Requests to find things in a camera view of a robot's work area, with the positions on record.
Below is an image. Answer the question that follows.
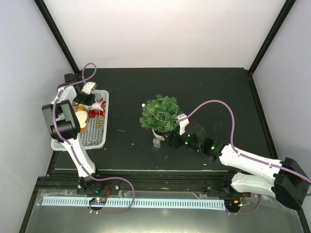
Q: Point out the small green christmas tree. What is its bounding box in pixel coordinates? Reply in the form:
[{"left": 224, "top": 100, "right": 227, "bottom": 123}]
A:
[{"left": 139, "top": 94, "right": 182, "bottom": 141}]

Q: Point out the white bulb light string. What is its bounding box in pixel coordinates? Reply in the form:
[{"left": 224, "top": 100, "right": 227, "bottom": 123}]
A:
[{"left": 141, "top": 103, "right": 177, "bottom": 148}]

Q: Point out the silver red star ornament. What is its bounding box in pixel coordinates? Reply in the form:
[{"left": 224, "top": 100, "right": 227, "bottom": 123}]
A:
[{"left": 89, "top": 100, "right": 106, "bottom": 111}]

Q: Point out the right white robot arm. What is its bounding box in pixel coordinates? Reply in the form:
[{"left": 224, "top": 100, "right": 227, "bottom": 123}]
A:
[{"left": 168, "top": 122, "right": 310, "bottom": 210}]

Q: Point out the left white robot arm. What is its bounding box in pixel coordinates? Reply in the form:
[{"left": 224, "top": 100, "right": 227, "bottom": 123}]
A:
[{"left": 42, "top": 73, "right": 104, "bottom": 194}]

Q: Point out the white round wooden ornament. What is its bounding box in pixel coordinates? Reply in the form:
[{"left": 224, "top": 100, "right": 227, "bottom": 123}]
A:
[{"left": 75, "top": 111, "right": 88, "bottom": 129}]

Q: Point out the white plastic basket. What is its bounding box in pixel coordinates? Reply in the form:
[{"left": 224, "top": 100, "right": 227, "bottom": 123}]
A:
[{"left": 51, "top": 90, "right": 109, "bottom": 151}]

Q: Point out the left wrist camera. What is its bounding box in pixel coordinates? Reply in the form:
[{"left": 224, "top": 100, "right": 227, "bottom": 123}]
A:
[{"left": 82, "top": 82, "right": 97, "bottom": 95}]

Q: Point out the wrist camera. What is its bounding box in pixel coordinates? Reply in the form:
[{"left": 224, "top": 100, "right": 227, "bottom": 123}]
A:
[
  {"left": 82, "top": 82, "right": 97, "bottom": 95},
  {"left": 175, "top": 114, "right": 190, "bottom": 135}
]

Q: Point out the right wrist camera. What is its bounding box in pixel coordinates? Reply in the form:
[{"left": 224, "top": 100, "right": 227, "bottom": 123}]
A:
[{"left": 175, "top": 114, "right": 190, "bottom": 135}]

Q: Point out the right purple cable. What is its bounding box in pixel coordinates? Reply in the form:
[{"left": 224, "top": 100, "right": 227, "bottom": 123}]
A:
[{"left": 181, "top": 100, "right": 311, "bottom": 183}]

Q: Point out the light blue cable duct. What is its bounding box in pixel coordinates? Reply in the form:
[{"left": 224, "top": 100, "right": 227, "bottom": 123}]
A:
[{"left": 41, "top": 196, "right": 225, "bottom": 211}]

